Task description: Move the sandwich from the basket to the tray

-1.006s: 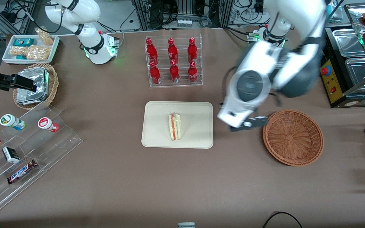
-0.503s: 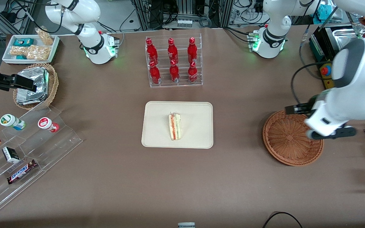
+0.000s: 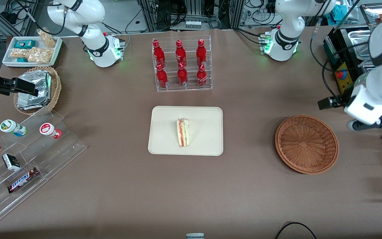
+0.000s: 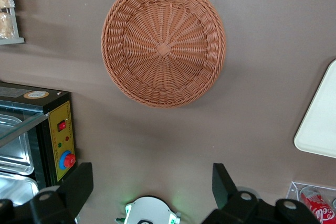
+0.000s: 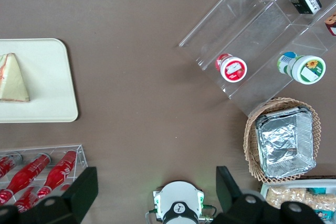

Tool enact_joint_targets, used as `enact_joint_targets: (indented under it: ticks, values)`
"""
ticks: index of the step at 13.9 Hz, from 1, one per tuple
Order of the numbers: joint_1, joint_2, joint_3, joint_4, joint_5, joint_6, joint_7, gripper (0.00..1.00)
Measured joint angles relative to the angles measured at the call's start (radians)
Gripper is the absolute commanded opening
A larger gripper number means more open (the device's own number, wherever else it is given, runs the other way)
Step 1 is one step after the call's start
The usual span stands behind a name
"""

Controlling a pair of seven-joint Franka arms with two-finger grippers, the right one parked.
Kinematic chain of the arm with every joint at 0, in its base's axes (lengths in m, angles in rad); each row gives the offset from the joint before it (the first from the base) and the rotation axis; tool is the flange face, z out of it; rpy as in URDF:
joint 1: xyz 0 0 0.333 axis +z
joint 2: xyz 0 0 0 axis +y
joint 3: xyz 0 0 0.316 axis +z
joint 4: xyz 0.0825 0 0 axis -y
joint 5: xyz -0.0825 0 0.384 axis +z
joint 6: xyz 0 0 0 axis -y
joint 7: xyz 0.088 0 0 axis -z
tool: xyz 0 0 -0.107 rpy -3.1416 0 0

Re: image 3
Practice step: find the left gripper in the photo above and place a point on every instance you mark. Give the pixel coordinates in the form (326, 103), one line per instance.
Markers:
(339, 100)

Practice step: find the triangular layered sandwich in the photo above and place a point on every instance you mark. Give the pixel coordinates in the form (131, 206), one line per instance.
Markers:
(183, 132)

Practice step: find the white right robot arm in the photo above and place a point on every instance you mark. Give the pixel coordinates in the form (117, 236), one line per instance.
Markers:
(95, 49)

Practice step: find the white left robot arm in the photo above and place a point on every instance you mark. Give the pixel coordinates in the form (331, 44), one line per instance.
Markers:
(287, 33)

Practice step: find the white snack tray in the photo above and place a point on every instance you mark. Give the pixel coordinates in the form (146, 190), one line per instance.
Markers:
(8, 61)

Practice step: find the small tan wicker basket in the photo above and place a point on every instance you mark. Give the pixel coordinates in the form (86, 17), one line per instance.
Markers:
(55, 86)

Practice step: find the large brown wicker basket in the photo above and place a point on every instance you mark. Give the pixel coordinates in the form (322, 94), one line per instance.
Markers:
(307, 144)

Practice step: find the cream rectangular tray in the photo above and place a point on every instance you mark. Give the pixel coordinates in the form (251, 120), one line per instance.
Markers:
(204, 132)

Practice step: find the foil wrapped package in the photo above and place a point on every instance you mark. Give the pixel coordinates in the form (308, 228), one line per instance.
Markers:
(36, 79)

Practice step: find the small teal packet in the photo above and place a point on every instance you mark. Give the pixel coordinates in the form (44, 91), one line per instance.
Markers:
(22, 60)

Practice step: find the clear bag of crackers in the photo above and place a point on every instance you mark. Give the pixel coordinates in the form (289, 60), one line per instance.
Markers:
(18, 53)
(46, 38)
(40, 55)

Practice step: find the teal snack box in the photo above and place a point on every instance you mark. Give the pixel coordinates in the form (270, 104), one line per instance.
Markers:
(24, 44)

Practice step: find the green lid yogurt cup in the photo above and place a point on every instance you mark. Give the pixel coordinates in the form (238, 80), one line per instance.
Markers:
(12, 127)

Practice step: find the red lid yogurt cup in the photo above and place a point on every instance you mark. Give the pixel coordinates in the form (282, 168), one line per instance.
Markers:
(49, 130)

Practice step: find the steel warmer pan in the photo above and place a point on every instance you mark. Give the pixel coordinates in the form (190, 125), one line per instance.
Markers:
(368, 66)
(360, 37)

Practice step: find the black food warmer cabinet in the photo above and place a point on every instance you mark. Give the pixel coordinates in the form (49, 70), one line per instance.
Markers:
(335, 49)

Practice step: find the clear acrylic stepped stand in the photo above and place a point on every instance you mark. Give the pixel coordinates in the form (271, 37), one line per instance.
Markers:
(58, 149)

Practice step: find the small black white box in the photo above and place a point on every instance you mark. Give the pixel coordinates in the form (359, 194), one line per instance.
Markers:
(11, 162)

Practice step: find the teal bag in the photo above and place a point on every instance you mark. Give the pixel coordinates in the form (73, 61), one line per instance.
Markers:
(338, 11)

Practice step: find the Snickers chocolate bar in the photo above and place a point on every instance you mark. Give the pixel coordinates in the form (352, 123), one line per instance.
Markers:
(22, 180)

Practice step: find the red cola bottle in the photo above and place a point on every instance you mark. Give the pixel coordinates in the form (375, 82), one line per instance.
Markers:
(180, 54)
(159, 54)
(201, 53)
(161, 78)
(182, 77)
(201, 77)

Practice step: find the clear acrylic bottle rack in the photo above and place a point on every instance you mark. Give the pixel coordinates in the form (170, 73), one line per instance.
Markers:
(187, 87)

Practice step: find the metal equipment rack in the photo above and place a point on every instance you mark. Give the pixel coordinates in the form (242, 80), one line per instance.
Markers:
(191, 13)

